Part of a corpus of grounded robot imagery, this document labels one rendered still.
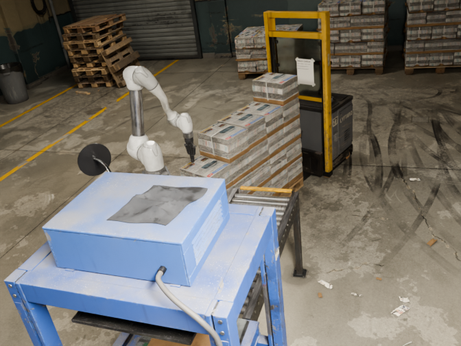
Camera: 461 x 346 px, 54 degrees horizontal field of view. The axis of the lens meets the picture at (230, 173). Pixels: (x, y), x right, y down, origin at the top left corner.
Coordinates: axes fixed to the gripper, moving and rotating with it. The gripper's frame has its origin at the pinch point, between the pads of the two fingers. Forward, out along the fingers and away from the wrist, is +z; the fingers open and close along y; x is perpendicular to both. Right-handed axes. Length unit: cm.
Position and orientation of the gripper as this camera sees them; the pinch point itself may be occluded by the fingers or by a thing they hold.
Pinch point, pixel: (192, 158)
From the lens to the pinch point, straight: 398.2
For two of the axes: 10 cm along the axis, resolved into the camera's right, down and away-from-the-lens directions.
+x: -6.4, 4.3, -6.4
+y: -7.6, -2.2, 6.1
